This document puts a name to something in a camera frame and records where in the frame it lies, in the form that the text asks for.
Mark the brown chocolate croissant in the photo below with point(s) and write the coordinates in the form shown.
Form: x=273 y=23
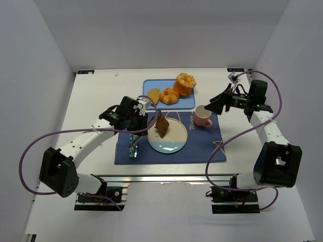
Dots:
x=162 y=125

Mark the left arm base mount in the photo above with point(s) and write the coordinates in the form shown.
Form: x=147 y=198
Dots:
x=111 y=198

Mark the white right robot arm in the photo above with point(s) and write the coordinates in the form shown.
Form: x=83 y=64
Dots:
x=278 y=162

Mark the knife with green handle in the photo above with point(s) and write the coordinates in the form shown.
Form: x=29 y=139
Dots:
x=133 y=151

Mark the blue label sticker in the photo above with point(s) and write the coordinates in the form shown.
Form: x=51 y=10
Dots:
x=85 y=72
x=235 y=70

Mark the light blue tray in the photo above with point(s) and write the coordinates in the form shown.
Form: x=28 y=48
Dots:
x=184 y=102

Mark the orange striped round bun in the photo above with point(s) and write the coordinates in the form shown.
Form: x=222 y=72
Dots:
x=169 y=96

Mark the spoon with green handle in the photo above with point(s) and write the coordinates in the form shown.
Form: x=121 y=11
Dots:
x=131 y=152

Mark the cream and blue plate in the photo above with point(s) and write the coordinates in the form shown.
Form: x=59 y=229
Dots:
x=174 y=139

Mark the sugar-topped tall orange bun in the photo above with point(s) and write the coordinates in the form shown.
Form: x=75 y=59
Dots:
x=184 y=84

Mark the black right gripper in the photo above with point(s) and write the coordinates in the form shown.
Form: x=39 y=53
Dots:
x=226 y=100

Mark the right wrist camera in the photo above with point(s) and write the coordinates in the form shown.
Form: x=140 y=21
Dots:
x=233 y=77

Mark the fork with green handle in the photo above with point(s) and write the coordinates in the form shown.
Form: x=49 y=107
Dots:
x=136 y=150

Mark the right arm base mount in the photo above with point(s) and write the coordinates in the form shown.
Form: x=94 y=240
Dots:
x=231 y=202

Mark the yellow bread slice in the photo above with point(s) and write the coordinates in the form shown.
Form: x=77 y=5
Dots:
x=154 y=94

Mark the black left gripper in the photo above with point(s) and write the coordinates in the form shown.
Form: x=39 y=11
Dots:
x=141 y=125

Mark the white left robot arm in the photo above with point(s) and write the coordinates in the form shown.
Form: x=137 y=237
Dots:
x=59 y=166

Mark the blue cloth placemat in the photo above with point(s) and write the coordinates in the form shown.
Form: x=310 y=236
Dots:
x=201 y=142

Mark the pink mug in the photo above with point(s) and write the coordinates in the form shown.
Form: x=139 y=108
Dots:
x=202 y=116

